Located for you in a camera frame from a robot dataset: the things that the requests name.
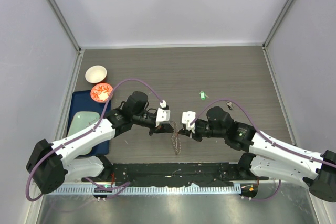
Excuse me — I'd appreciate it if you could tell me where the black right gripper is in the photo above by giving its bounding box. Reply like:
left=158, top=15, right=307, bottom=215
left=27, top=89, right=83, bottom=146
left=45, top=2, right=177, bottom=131
left=179, top=120, right=226, bottom=142

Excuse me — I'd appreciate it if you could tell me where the metal disc with keyrings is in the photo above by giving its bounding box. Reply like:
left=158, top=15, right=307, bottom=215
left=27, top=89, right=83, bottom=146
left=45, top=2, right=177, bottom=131
left=170, top=121, right=181, bottom=155

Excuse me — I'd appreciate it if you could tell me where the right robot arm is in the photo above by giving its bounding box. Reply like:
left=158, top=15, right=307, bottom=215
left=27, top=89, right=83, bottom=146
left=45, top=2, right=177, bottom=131
left=179, top=106, right=335, bottom=202

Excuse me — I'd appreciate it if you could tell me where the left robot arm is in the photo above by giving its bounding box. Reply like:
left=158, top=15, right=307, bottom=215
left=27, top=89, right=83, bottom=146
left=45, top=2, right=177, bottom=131
left=26, top=91, right=174, bottom=194

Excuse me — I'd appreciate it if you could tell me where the green key tag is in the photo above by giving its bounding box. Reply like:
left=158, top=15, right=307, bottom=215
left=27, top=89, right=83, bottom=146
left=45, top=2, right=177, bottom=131
left=199, top=90, right=209, bottom=100

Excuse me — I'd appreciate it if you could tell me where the black tagged key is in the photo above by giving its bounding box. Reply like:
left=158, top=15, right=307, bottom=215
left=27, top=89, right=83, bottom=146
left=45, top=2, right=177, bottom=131
left=226, top=101, right=234, bottom=110

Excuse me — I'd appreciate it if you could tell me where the orange floral patterned bowl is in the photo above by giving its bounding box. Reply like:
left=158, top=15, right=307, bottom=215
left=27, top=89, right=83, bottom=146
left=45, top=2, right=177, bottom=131
left=90, top=83, right=113, bottom=103

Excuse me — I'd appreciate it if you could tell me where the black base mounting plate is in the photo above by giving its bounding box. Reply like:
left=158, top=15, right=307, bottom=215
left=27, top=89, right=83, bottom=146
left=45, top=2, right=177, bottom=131
left=91, top=162, right=268, bottom=188

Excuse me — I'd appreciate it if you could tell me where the light green rectangular plate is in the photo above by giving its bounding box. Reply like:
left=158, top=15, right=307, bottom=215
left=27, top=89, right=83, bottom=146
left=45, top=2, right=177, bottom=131
left=67, top=110, right=100, bottom=156

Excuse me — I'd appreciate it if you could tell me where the dark blue tray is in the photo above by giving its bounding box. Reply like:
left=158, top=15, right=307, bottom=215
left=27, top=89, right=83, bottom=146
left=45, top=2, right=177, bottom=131
left=67, top=90, right=110, bottom=157

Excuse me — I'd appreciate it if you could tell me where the white bowl red outside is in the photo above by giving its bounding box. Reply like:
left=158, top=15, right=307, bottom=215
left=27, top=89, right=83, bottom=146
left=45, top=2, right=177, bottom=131
left=85, top=65, right=107, bottom=84

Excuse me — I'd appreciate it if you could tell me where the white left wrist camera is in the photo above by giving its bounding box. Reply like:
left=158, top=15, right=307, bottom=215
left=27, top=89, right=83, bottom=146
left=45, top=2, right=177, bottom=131
left=155, top=108, right=171, bottom=127

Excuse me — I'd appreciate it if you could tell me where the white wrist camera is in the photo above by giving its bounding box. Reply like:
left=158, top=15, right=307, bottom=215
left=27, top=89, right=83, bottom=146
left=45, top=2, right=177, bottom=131
left=181, top=111, right=196, bottom=133
left=155, top=108, right=171, bottom=127

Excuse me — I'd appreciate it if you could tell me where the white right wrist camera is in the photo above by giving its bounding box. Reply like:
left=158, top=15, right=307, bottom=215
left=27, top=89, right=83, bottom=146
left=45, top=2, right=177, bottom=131
left=181, top=111, right=196, bottom=133

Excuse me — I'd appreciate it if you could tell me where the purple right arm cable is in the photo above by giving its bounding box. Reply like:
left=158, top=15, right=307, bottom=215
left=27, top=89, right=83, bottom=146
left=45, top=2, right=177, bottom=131
left=189, top=99, right=336, bottom=201

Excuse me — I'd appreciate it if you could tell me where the white slotted cable duct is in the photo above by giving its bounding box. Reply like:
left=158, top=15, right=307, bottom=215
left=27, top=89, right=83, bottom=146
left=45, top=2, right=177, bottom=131
left=50, top=184, right=241, bottom=196

